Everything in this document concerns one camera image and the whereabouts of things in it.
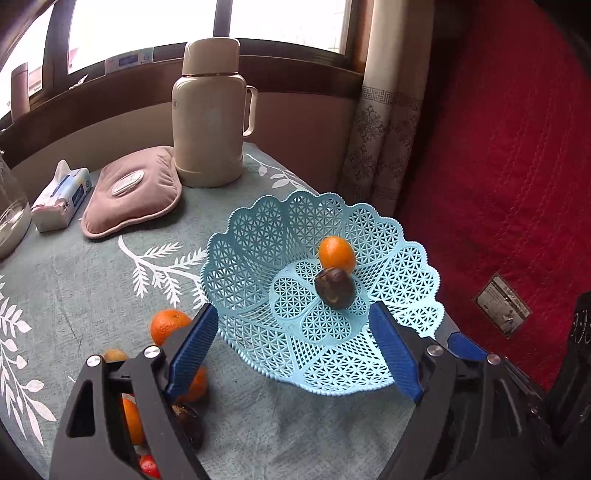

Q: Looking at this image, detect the red quilted blanket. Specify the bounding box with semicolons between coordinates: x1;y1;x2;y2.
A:
392;0;591;393

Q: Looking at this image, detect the white and blue box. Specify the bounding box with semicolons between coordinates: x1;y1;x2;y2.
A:
104;47;155;73

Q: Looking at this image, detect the dark wooden window frame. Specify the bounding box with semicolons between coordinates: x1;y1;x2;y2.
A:
0;0;375;139

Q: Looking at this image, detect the small orange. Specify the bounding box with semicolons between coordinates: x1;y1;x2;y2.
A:
318;235;357;274
150;309;192;347
178;364;208;404

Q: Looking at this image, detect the green leaf print tablecloth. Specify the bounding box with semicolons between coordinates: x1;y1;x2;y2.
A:
0;141;462;480

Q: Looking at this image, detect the rectangular label tag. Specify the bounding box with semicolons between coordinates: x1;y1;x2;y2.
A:
475;273;532;339

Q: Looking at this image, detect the light blue lattice basket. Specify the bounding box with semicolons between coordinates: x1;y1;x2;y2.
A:
199;191;446;398

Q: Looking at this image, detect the red tomato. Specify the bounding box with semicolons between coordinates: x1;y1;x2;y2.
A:
139;455;162;480

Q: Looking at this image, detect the pink hot water bag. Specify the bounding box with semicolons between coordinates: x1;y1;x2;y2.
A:
79;145;184;240

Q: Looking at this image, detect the patterned beige curtain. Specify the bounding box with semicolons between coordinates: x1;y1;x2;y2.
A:
339;0;435;217

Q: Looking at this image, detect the glass electric kettle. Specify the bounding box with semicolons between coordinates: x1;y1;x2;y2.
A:
0;150;32;259

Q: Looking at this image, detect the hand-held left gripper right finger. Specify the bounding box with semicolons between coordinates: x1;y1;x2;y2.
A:
368;302;555;480

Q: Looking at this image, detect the large orange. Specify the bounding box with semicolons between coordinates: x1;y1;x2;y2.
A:
121;394;146;446

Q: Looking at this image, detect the dark brown mangosteen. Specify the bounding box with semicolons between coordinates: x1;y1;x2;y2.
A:
171;402;205;452
315;268;356;309

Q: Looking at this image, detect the cream thermos flask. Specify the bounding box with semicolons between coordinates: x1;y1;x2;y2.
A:
171;38;259;189

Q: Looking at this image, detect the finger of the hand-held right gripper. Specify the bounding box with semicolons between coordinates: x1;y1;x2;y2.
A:
445;331;552;418

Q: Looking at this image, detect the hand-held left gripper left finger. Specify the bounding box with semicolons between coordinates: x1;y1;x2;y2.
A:
48;302;220;480

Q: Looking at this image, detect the soft tissue pack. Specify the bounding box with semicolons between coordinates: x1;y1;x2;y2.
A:
30;159;93;233

